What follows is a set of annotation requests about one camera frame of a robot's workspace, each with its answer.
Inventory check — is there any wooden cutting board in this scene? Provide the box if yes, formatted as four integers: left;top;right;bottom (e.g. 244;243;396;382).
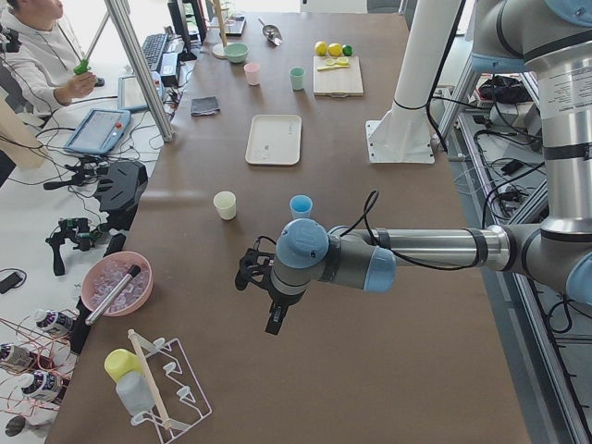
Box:
313;55;364;97

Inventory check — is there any blue teach pendant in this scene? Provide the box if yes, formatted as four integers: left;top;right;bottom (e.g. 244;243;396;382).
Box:
64;109;131;154
117;71;166;113

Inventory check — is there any yellow cup on rack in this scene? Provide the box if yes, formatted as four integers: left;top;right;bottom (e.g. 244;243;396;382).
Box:
104;349;143;383

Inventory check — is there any green lime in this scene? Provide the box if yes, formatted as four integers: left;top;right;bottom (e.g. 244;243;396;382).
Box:
342;44;353;56

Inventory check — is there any green bowl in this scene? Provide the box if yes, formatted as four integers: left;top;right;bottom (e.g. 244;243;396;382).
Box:
224;43;249;64

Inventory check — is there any green plastic cup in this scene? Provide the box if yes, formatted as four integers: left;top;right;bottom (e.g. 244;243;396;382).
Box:
290;67;305;91

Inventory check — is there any whole yellow lemon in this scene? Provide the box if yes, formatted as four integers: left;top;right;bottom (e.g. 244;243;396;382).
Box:
327;43;342;57
314;41;327;56

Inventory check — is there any white wire cup rack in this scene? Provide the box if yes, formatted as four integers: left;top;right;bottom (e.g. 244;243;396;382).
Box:
128;329;213;443

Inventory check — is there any grey folded cloth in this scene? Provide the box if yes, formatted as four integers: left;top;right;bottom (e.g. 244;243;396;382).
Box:
191;96;220;117

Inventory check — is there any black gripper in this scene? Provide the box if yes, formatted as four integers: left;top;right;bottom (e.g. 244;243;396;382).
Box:
235;248;303;334

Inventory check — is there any cream plastic cup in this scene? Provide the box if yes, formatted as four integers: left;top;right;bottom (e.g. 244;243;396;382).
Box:
213;191;237;221

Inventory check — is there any clear cup on rack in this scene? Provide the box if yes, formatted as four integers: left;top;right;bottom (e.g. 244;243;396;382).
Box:
116;371;155;416

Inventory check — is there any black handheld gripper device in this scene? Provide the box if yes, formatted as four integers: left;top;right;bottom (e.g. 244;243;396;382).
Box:
45;217;112;277

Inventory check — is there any wooden cup stand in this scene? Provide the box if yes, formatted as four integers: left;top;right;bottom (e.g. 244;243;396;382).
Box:
207;0;228;59

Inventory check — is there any purple label bottle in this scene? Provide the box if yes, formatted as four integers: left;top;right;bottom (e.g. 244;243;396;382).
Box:
34;309;74;338

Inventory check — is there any black keyboard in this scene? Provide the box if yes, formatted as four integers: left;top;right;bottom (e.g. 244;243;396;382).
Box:
142;33;167;71

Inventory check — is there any pink plastic cup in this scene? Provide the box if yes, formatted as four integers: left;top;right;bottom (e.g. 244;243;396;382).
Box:
243;62;261;86

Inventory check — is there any yellow plastic knife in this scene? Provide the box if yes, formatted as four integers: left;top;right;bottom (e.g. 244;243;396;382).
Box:
316;64;351;72

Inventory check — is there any cream rabbit tray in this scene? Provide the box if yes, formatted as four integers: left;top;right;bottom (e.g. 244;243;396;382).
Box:
245;115;302;166

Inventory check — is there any aluminium frame post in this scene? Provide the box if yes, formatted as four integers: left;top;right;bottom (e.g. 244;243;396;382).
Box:
105;0;174;142

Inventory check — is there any metal muddler in bowl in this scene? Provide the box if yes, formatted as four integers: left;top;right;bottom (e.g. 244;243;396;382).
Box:
85;265;141;326

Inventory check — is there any pink bowl with ice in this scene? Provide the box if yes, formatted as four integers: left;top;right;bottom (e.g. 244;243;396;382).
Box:
80;251;154;318

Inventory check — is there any metal scoop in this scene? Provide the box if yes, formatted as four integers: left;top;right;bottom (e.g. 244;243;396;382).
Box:
258;18;283;46

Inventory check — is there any seated person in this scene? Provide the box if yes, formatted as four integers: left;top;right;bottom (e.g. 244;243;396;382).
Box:
1;0;97;120

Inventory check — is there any blue plastic cup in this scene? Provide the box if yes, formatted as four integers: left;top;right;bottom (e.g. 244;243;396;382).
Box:
290;194;313;219

